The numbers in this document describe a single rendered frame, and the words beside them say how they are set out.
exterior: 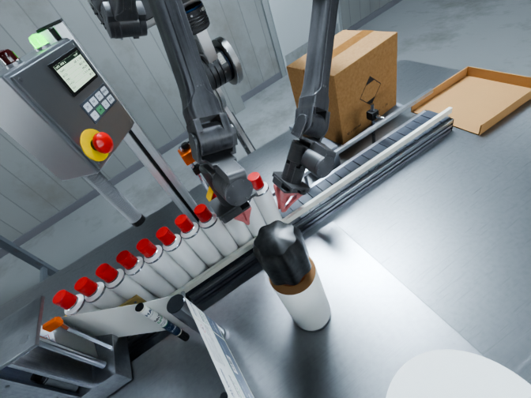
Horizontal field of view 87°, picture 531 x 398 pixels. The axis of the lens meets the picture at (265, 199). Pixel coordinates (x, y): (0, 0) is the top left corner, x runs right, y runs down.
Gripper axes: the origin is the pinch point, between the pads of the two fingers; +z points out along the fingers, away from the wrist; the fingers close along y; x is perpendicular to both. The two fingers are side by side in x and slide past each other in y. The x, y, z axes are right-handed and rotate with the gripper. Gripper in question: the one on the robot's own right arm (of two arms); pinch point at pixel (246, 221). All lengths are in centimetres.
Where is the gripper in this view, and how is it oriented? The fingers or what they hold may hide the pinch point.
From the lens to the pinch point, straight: 69.7
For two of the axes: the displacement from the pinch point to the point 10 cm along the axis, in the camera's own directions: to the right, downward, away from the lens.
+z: 3.1, 6.6, 6.9
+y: 8.2, -5.5, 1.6
